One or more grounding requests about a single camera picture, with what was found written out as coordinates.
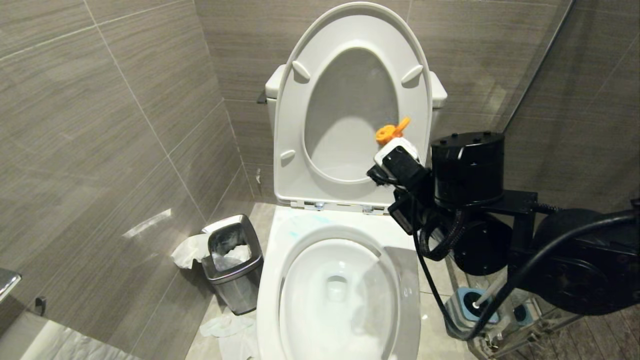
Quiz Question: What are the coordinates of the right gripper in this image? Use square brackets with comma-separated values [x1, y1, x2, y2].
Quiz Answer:
[388, 187, 435, 236]

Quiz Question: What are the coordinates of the white toilet bowl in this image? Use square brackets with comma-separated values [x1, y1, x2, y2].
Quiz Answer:
[256, 204, 423, 360]

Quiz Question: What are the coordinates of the blue toilet brush holder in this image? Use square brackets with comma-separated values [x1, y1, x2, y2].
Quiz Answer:
[445, 287, 502, 341]

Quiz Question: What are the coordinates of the white toilet brush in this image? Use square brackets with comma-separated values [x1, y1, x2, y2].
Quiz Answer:
[477, 280, 510, 307]

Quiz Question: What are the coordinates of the white toilet lid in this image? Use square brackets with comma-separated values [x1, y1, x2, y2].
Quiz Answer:
[304, 47, 401, 183]

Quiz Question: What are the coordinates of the white toilet seat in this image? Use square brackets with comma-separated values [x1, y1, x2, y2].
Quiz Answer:
[273, 1, 434, 207]

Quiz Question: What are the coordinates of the white toilet tank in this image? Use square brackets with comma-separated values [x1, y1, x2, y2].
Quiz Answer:
[265, 64, 448, 151]

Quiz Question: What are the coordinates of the chrome toilet paper holder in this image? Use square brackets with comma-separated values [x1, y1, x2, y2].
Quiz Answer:
[0, 268, 22, 302]

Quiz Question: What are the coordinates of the stainless steel trash bin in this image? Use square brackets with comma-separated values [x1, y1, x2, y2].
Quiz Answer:
[201, 214, 264, 316]

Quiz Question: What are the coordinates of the glass partition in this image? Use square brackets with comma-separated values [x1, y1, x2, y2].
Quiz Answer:
[502, 0, 640, 213]

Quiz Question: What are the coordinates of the white tissue paper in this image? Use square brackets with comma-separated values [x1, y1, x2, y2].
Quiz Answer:
[200, 312, 259, 360]

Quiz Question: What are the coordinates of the white bin liner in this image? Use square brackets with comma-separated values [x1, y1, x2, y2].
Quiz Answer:
[171, 233, 252, 272]

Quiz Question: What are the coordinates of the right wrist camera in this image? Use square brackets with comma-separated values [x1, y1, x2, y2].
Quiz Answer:
[367, 137, 429, 191]

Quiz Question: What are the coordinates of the black corrugated cable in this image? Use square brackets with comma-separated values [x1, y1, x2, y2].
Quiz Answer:
[419, 209, 468, 262]

